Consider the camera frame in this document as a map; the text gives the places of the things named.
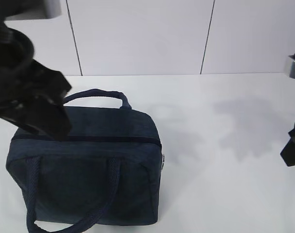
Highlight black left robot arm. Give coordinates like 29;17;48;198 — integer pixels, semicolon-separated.
0;0;71;141

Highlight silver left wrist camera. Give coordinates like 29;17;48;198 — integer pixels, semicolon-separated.
6;0;62;21

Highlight dark navy lunch bag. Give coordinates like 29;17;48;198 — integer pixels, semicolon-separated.
6;89;164;233

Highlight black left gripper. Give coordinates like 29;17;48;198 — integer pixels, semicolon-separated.
0;61;72;138

